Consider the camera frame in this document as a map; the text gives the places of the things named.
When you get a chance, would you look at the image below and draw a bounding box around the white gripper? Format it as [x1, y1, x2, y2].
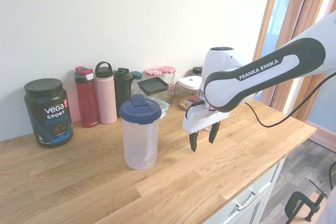
[182, 101, 231, 153]

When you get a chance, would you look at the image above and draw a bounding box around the clear pitcher with blue lid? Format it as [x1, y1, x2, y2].
[119, 94, 163, 170]

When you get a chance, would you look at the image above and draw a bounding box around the red water bottle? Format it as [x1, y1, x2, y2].
[74, 66, 101, 128]

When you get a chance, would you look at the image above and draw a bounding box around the glass container with clip lid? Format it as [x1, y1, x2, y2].
[157, 100, 171, 120]

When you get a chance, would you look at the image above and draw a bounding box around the glass jar with white lid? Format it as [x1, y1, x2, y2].
[177, 76, 203, 111]

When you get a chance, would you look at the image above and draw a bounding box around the square container with black lid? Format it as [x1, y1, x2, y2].
[138, 77, 170, 104]

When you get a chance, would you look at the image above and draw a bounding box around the jar with red checked lid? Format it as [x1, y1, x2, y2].
[159, 66, 177, 98]
[145, 68, 164, 82]

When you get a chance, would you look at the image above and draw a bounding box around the white kitchen cabinet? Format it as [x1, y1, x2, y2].
[207, 155, 287, 224]

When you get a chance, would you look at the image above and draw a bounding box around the clear bottle with green cap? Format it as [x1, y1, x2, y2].
[130, 71, 143, 96]

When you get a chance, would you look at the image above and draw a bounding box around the black shaker bottle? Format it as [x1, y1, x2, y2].
[113, 68, 133, 119]

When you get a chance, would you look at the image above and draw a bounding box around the pink bottle with black cap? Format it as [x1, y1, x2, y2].
[94, 61, 118, 124]

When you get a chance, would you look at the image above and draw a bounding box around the green metal clamp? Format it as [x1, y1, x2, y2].
[285, 179, 328, 224]

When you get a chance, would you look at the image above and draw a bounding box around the black Vega protein tub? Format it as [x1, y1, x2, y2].
[24, 78, 75, 148]

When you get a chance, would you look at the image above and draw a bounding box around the wooden glazed door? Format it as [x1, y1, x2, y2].
[272, 0, 336, 154]

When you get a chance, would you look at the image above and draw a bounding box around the long black robot cable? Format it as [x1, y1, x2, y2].
[245, 70, 336, 127]

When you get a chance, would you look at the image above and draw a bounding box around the metal drawer handle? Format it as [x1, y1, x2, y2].
[233, 191, 257, 210]

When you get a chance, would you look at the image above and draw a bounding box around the wooden door frame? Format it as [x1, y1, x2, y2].
[252, 0, 283, 62]

